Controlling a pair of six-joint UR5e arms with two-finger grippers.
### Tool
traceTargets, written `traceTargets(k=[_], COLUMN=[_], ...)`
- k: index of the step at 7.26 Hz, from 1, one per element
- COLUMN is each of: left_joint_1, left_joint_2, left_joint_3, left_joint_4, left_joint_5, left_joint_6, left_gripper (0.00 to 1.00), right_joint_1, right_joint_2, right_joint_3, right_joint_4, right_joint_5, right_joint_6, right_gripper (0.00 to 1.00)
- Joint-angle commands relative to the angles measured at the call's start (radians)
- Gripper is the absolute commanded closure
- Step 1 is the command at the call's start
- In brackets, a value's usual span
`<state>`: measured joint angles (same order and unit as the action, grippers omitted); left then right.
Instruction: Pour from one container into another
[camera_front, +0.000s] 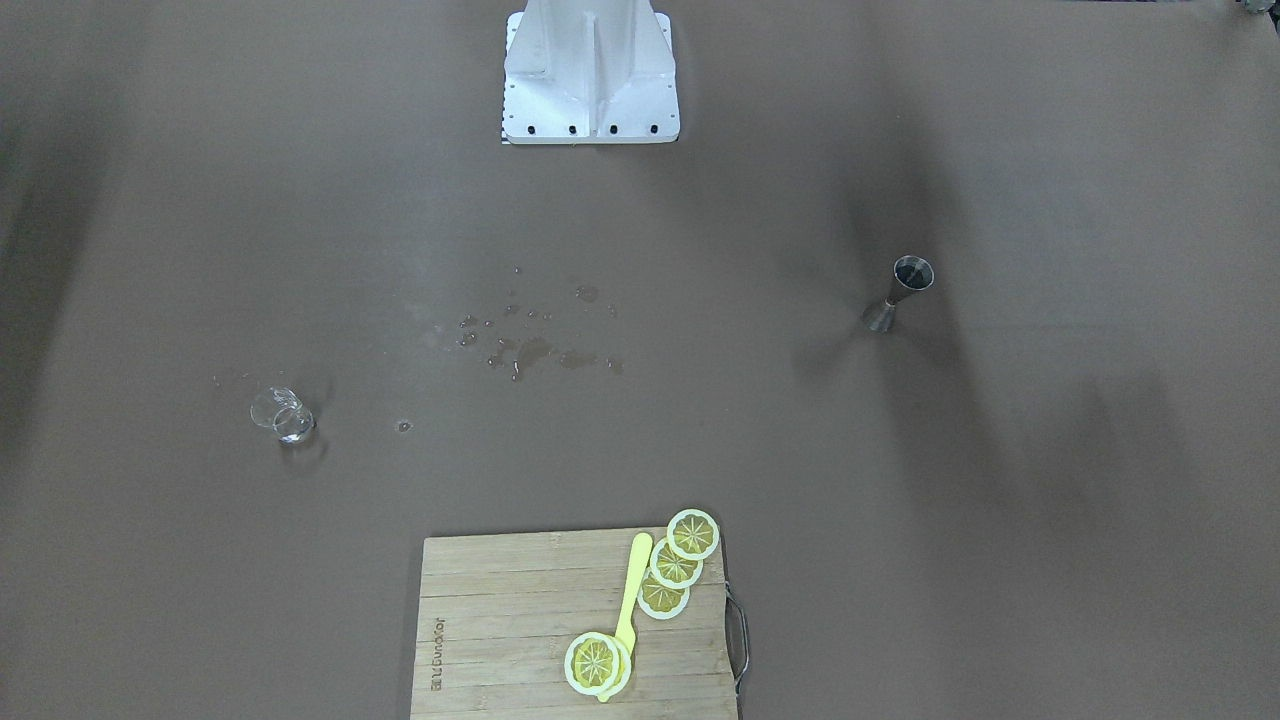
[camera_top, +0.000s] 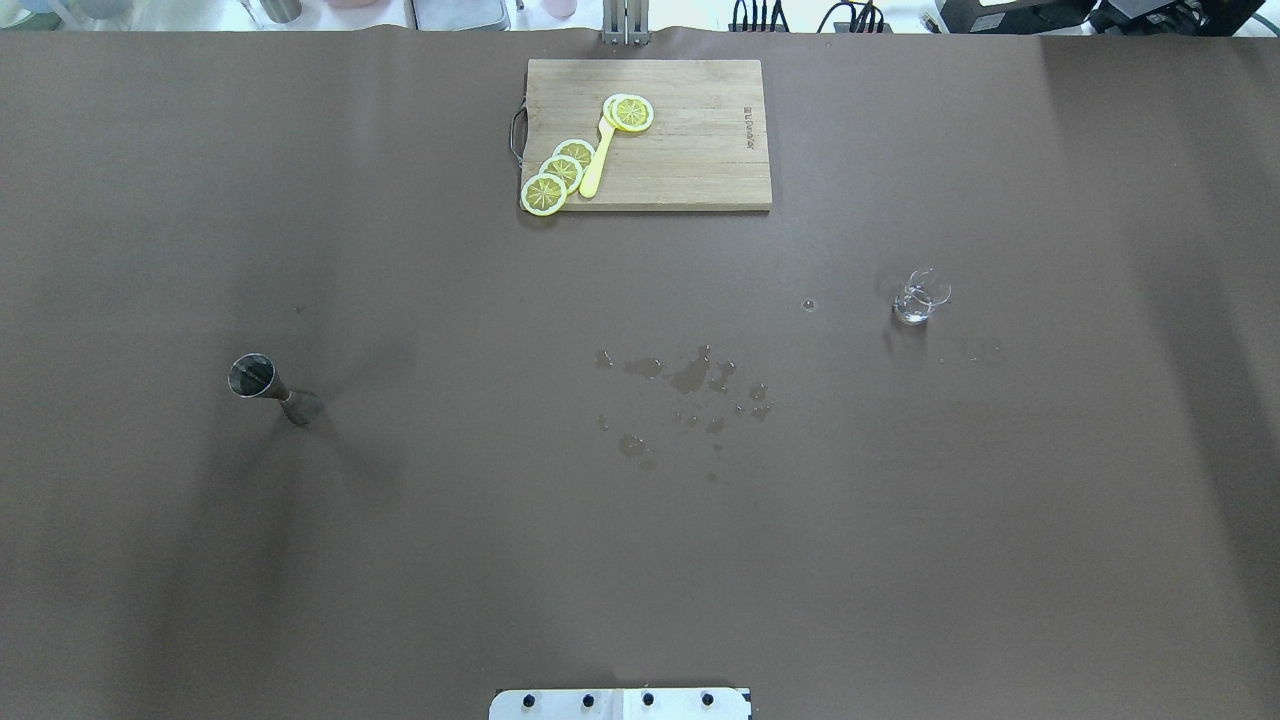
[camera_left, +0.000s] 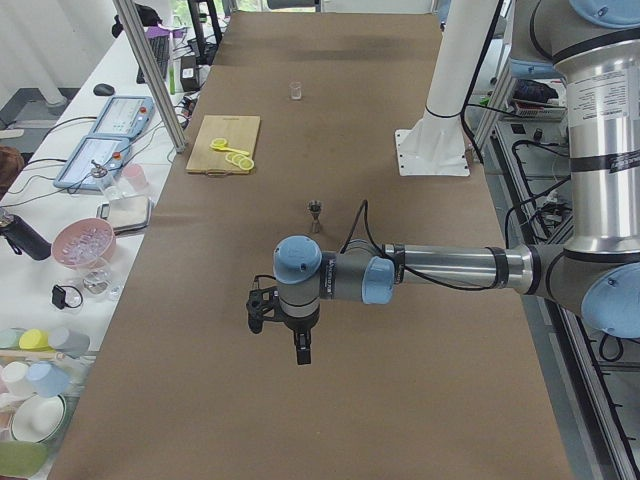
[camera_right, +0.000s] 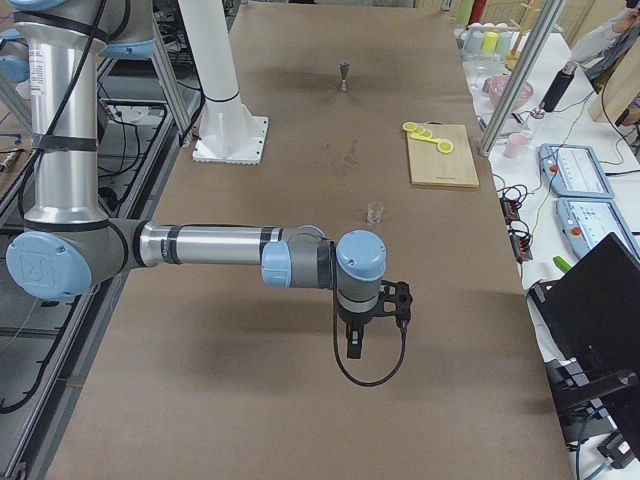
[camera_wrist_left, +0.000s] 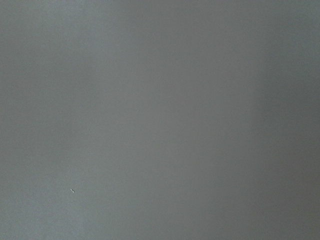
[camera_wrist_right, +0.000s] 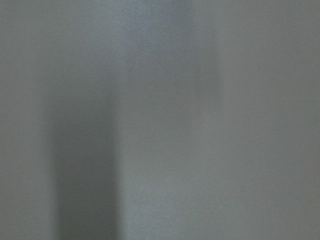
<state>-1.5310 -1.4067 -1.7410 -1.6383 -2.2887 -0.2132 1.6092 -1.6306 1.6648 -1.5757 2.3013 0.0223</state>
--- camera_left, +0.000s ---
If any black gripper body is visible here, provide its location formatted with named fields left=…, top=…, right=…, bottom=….
left=285, top=319, right=316, bottom=338

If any steel jigger measuring cup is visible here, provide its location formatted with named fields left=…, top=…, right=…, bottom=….
left=307, top=200, right=322, bottom=234

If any clear glass beaker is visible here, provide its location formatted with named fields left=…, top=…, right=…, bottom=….
left=289, top=81, right=303, bottom=101

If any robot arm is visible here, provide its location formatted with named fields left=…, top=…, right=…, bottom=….
left=247, top=1, right=639, bottom=365

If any pink plastic cup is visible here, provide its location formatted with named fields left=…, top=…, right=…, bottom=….
left=122, top=163, right=149, bottom=194

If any grey plastic cup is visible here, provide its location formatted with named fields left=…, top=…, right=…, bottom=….
left=48, top=327, right=90, bottom=358

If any light blue plastic cup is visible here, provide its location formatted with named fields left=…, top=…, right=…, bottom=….
left=26, top=361, right=71, bottom=398

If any yellow plastic cup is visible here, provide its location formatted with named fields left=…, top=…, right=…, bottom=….
left=18, top=329, right=53, bottom=351

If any white plastic cup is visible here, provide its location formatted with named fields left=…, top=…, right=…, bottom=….
left=1, top=361, right=34, bottom=397

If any mint green plastic cup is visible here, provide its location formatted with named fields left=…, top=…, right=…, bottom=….
left=0, top=328, right=25, bottom=350

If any bamboo cutting board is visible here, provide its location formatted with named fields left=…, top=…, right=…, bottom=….
left=185, top=115, right=261, bottom=176

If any metal tray with cloth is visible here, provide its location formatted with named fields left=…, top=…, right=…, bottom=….
left=96, top=195, right=153, bottom=235

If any clear drinking glass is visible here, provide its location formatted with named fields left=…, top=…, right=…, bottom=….
left=81, top=258, right=113, bottom=295

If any pink bowl with ice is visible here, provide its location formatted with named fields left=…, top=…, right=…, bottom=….
left=51, top=218, right=116, bottom=269

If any small black clip device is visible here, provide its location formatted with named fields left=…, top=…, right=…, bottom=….
left=51, top=284, right=84, bottom=310

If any near blue teach pendant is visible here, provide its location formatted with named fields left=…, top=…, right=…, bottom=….
left=53, top=135, right=131, bottom=191

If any blue teach pendant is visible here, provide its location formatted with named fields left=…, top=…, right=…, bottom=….
left=90, top=96, right=155, bottom=140
left=53, top=135, right=131, bottom=191

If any white bowl green rim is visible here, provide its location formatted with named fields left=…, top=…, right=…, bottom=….
left=10, top=395, right=66, bottom=442

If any far blue teach pendant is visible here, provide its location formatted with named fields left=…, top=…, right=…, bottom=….
left=90, top=96, right=155, bottom=140

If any green marker pen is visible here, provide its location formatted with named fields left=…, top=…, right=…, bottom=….
left=168, top=60, right=176, bottom=95

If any black water bottle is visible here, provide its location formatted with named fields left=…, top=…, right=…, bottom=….
left=1, top=208, right=51, bottom=261

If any green plastic bowl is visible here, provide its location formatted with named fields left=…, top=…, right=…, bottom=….
left=1, top=441, right=49, bottom=479

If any black computer mouse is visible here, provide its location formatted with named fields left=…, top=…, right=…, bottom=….
left=93, top=83, right=115, bottom=97

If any black keyboard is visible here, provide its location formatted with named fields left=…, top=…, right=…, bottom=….
left=147, top=36, right=170, bottom=80

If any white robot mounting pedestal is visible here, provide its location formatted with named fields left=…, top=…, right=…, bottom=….
left=396, top=0, right=502, bottom=177

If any aluminium frame post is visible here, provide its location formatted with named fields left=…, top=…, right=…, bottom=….
left=113, top=0, right=187, bottom=153

